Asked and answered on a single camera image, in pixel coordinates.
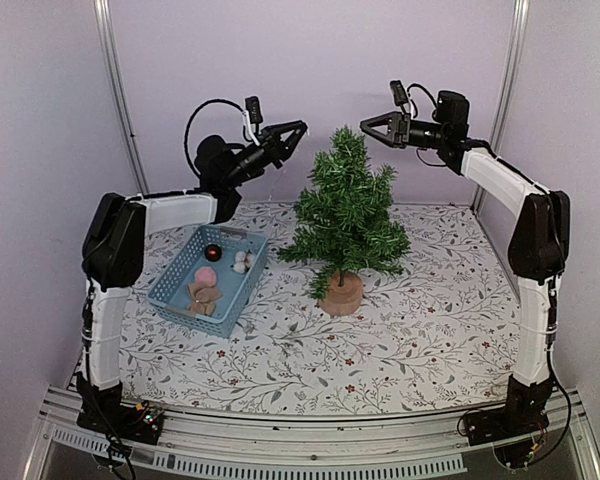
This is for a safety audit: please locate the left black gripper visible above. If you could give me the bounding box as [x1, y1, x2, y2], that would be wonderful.
[224, 120, 307, 188]

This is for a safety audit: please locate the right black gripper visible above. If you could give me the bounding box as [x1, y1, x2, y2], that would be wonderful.
[361, 111, 448, 150]

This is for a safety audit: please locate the small green christmas tree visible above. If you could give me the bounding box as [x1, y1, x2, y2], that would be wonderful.
[278, 126, 410, 300]

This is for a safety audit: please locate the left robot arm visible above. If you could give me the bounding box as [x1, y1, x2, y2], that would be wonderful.
[77, 120, 308, 434]

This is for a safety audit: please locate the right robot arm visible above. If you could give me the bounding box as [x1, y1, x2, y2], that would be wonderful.
[360, 80, 570, 443]

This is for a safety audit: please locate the wooden tree base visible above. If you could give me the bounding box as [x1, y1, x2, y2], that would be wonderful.
[318, 272, 364, 317]

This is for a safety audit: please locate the white cotton boll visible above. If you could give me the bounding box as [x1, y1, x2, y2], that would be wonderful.
[232, 251, 255, 274]

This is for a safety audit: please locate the dark red bauble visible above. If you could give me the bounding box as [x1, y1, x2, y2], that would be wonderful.
[204, 244, 223, 263]

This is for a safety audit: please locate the pink pompom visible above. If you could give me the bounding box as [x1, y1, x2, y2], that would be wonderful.
[194, 266, 217, 287]

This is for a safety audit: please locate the light blue plastic basket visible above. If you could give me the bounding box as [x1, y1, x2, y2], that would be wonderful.
[148, 225, 267, 338]

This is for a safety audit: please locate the beige burlap bow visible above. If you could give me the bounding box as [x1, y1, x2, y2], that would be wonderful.
[187, 282, 222, 316]

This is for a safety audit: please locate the floral table mat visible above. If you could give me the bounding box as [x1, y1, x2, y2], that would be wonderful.
[119, 203, 521, 416]

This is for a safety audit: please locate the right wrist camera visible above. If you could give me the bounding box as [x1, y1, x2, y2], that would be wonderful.
[389, 80, 409, 107]

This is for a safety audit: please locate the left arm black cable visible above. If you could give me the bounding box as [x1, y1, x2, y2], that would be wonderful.
[182, 98, 249, 176]

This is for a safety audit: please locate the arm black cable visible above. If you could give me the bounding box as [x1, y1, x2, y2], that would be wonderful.
[542, 279, 572, 466]
[182, 98, 249, 176]

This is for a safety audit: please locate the right aluminium frame post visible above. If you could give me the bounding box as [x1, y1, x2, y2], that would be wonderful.
[472, 0, 531, 209]

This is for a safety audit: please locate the aluminium frame post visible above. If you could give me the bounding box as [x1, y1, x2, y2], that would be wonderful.
[93, 0, 149, 194]
[472, 0, 531, 209]

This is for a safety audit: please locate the left aluminium frame post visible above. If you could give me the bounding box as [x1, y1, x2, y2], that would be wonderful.
[93, 0, 149, 194]

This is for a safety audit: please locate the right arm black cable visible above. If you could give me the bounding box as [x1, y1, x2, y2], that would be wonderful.
[542, 279, 572, 466]

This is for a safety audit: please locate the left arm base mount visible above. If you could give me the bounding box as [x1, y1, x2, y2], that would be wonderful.
[77, 401, 164, 445]

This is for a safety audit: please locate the front aluminium rail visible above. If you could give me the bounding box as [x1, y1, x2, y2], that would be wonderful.
[24, 387, 600, 479]

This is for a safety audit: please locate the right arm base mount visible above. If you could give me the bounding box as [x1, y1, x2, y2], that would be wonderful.
[456, 409, 549, 470]

